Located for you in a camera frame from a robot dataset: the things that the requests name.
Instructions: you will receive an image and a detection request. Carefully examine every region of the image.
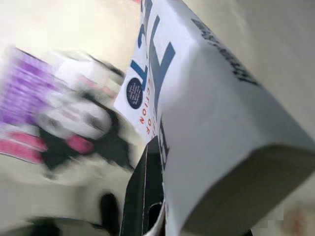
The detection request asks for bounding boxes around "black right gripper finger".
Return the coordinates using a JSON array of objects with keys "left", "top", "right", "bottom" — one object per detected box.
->
[{"left": 120, "top": 137, "right": 170, "bottom": 236}]

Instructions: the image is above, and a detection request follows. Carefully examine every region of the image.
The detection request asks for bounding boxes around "white book with blue lettering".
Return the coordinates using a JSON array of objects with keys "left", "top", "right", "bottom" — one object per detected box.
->
[{"left": 114, "top": 0, "right": 315, "bottom": 236}]

